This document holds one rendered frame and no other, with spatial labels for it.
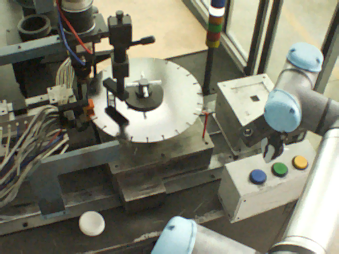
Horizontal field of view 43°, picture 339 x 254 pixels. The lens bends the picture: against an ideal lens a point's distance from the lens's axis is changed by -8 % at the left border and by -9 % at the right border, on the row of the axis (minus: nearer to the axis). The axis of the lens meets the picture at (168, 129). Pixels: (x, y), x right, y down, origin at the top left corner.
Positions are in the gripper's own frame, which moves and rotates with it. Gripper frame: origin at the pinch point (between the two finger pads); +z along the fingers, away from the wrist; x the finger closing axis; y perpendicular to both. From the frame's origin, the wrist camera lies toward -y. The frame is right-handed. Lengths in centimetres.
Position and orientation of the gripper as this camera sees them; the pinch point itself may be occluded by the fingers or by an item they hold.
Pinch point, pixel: (264, 159)
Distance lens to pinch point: 114.9
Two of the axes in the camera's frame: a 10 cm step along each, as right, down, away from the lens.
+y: 9.4, -2.2, 2.5
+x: -3.3, -7.3, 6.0
